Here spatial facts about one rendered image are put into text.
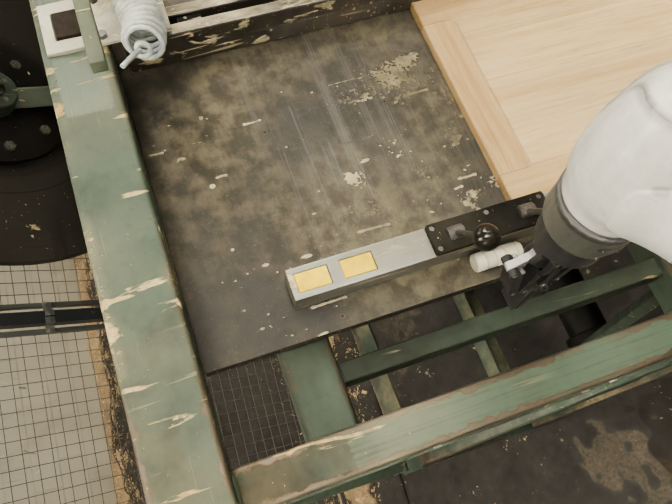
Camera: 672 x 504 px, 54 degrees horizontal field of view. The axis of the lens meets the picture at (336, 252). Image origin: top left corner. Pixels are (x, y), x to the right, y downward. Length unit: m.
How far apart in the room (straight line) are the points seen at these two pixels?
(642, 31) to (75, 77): 1.00
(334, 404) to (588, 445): 1.74
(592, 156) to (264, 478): 0.56
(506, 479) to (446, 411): 1.93
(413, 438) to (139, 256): 0.44
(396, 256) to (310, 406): 0.25
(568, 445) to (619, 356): 1.66
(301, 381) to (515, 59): 0.68
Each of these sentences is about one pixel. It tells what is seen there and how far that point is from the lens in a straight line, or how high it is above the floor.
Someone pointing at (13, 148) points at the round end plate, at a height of 1.82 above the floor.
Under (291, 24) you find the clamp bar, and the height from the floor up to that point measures 1.55.
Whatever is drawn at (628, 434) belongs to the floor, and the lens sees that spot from 2.55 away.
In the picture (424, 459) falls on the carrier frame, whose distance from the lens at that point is 2.01.
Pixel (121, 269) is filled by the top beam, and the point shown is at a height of 1.89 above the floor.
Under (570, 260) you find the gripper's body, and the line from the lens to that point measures 0.70.
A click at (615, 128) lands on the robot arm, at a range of 0.55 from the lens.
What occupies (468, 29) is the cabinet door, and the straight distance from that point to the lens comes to 1.28.
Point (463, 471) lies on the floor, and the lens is 2.95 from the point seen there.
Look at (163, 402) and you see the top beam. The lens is 0.86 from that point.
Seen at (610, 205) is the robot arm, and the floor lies 1.75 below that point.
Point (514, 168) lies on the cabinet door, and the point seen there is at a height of 1.33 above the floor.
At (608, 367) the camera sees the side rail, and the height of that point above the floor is 1.37.
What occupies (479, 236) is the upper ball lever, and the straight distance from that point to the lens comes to 0.89.
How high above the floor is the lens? 2.28
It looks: 43 degrees down
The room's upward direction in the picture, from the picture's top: 90 degrees counter-clockwise
